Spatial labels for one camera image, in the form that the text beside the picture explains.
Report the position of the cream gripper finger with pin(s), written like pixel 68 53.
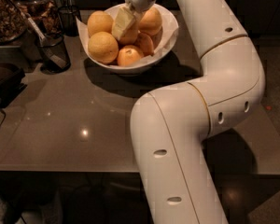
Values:
pixel 126 17

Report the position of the orange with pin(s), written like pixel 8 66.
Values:
pixel 151 23
pixel 130 36
pixel 129 54
pixel 145 43
pixel 99 21
pixel 103 47

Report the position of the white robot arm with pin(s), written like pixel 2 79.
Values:
pixel 169 124

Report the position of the white ceramic bowl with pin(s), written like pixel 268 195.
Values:
pixel 165 47

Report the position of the black mesh cup far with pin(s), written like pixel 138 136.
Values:
pixel 69 16

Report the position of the black mesh cup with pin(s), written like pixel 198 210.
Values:
pixel 69 16
pixel 55 58

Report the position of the black mesh cup near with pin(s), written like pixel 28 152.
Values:
pixel 55 58

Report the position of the metal serving scoop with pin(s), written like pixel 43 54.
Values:
pixel 30 23

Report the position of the glass jar of dried fruit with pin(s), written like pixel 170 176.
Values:
pixel 43 12

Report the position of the glass jar of nuts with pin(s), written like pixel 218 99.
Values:
pixel 12 24

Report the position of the black device on left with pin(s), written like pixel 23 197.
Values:
pixel 10 82

